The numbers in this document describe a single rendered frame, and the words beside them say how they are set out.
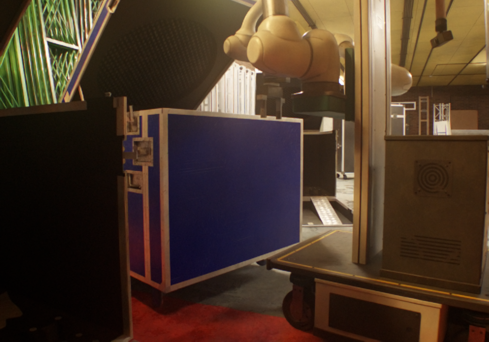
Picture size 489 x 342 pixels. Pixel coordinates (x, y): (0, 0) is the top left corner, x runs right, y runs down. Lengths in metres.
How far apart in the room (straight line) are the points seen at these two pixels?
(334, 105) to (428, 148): 0.38
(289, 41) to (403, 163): 0.59
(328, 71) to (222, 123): 0.60
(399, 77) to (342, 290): 1.12
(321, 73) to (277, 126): 0.72
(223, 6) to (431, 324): 1.97
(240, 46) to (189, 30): 0.87
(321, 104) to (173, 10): 1.17
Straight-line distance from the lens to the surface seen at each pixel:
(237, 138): 1.87
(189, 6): 2.29
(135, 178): 1.81
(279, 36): 1.38
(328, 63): 1.49
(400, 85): 2.06
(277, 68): 1.38
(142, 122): 1.71
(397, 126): 8.79
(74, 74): 2.45
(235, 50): 1.66
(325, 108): 1.42
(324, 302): 1.53
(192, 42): 2.56
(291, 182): 2.24
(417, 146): 1.37
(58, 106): 1.46
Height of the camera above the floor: 0.82
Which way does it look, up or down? 3 degrees down
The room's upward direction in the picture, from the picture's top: straight up
